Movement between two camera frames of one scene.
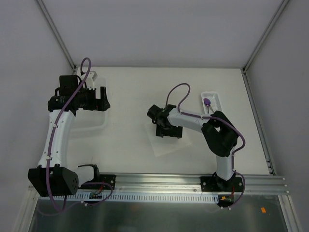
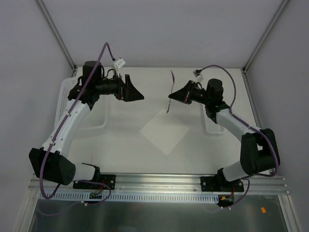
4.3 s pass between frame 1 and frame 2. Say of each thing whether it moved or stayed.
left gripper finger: moved
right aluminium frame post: stayed
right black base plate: stayed
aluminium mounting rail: stayed
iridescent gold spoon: moved
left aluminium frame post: stayed
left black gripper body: moved
